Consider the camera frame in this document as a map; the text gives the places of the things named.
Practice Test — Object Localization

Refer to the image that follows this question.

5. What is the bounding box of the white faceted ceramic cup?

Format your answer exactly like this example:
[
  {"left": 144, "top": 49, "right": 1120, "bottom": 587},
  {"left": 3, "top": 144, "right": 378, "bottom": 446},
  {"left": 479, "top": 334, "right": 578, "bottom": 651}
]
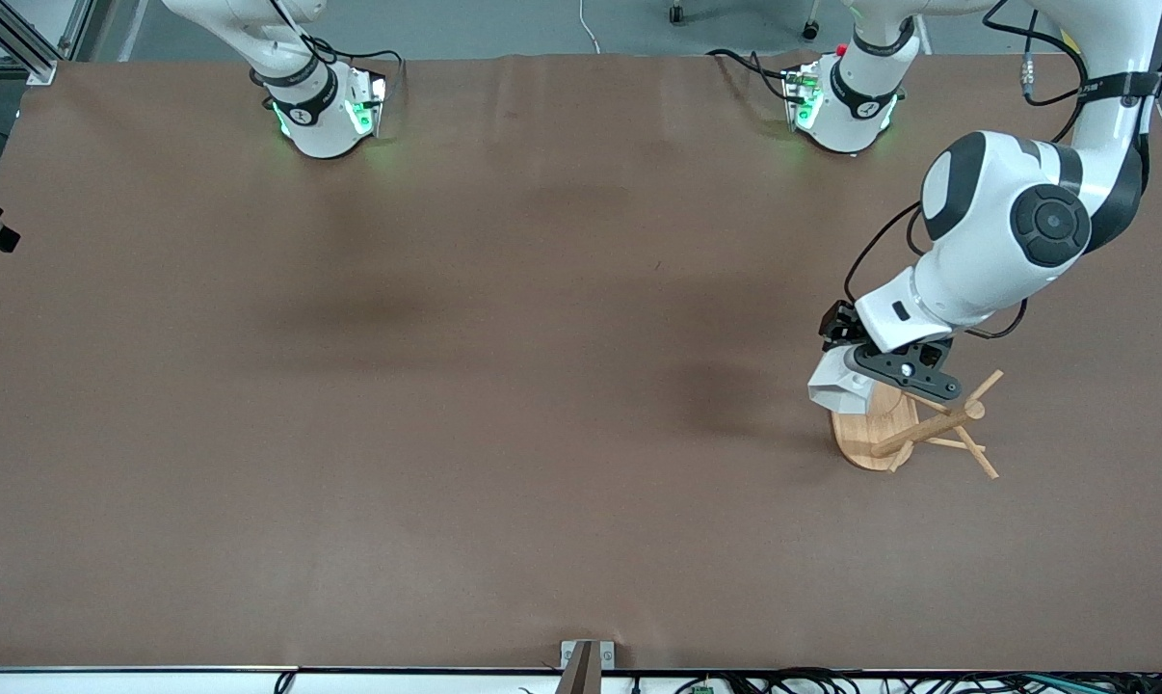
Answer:
[{"left": 807, "top": 345, "right": 879, "bottom": 416}]

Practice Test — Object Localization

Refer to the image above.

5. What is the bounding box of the wooden cup rack tree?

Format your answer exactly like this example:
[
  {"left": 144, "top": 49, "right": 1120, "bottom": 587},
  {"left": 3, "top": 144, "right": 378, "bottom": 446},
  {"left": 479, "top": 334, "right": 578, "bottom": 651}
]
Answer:
[{"left": 830, "top": 369, "right": 1006, "bottom": 481}]

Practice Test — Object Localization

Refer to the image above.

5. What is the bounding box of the paper table cover sheet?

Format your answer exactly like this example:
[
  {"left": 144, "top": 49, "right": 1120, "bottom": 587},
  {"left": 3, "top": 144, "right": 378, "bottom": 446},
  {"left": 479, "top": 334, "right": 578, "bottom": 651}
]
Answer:
[{"left": 0, "top": 53, "right": 1162, "bottom": 673}]

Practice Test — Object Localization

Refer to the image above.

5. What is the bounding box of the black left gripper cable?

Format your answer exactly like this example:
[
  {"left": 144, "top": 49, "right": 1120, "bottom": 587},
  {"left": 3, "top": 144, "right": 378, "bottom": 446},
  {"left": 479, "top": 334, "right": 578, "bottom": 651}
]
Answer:
[{"left": 843, "top": 200, "right": 929, "bottom": 311}]

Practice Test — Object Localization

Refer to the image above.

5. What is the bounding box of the black left base cable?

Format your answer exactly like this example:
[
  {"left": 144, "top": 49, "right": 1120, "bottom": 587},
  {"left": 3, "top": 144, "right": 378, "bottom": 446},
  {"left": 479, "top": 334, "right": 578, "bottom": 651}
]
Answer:
[{"left": 706, "top": 48, "right": 796, "bottom": 99}]

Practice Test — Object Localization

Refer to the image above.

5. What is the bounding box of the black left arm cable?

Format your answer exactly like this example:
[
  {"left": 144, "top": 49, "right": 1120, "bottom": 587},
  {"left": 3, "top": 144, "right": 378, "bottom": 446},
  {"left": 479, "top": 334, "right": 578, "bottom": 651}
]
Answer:
[{"left": 982, "top": 0, "right": 1095, "bottom": 146}]

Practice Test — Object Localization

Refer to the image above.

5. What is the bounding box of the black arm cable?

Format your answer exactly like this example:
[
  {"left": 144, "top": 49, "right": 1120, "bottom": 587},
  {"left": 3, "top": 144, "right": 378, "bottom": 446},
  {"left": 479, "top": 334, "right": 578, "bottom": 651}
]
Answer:
[
  {"left": 982, "top": 0, "right": 1095, "bottom": 146},
  {"left": 271, "top": 0, "right": 406, "bottom": 97}
]

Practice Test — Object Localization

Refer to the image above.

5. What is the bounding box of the black floor cable bundle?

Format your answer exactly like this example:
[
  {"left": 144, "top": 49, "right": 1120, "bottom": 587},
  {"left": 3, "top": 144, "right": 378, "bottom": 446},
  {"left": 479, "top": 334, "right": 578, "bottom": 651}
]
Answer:
[{"left": 677, "top": 667, "right": 1162, "bottom": 694}]

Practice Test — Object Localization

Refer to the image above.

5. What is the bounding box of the grey metal mount bracket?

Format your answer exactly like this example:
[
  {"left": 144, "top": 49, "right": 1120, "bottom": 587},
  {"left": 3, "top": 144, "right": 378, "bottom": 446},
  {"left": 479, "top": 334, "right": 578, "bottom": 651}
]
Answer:
[{"left": 560, "top": 640, "right": 616, "bottom": 671}]

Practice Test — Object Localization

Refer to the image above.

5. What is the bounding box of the brown camera mount pole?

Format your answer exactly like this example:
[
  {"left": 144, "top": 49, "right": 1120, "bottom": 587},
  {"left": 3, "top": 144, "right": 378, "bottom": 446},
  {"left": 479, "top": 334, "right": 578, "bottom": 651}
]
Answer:
[{"left": 554, "top": 642, "right": 601, "bottom": 694}]

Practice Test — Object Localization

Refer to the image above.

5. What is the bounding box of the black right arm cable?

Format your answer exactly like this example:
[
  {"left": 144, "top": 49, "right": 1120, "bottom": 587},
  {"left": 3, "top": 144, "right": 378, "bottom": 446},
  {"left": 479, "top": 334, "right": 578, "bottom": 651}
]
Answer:
[{"left": 271, "top": 0, "right": 406, "bottom": 97}]

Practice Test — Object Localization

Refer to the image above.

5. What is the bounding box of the aluminium frame profile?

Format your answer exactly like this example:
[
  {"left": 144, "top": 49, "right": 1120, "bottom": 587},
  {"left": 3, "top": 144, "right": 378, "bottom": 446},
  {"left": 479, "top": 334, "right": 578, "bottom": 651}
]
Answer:
[{"left": 0, "top": 0, "right": 91, "bottom": 86}]

